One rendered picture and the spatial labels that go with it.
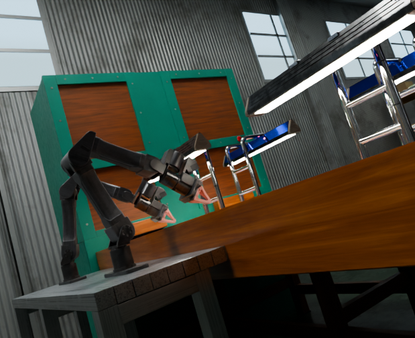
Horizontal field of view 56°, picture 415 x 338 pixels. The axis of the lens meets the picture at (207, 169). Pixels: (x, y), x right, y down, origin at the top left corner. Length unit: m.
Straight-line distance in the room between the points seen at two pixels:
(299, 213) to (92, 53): 4.06
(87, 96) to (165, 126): 0.51
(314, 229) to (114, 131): 1.75
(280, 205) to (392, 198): 0.26
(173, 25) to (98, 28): 1.08
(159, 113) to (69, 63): 2.14
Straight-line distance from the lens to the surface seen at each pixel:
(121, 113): 2.44
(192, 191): 1.33
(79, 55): 4.61
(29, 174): 3.95
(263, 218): 0.90
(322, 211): 0.77
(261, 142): 2.13
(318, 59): 1.12
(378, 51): 1.24
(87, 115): 2.37
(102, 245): 2.19
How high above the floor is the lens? 0.74
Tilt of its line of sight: 8 degrees up
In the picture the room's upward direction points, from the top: 17 degrees counter-clockwise
